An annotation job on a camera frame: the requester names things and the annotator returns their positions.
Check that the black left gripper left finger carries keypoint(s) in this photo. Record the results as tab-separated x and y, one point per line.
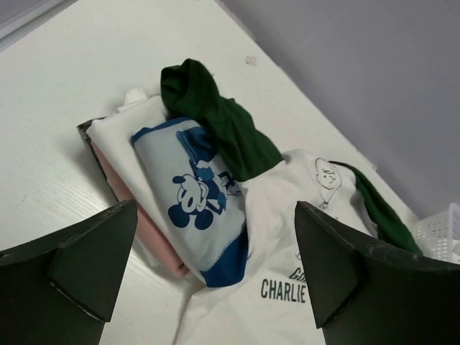
62	288

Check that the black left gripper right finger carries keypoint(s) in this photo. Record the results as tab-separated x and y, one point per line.
365	291

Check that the white green Charlie Brown shirt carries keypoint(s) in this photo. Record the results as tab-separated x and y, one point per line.
271	304

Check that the pink shirt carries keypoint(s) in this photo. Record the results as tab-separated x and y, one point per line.
151	238

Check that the blue Mickey Mouse shirt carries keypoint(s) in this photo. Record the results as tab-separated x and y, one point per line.
200	197

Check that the white plastic basket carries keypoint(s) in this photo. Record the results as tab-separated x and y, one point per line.
438	235

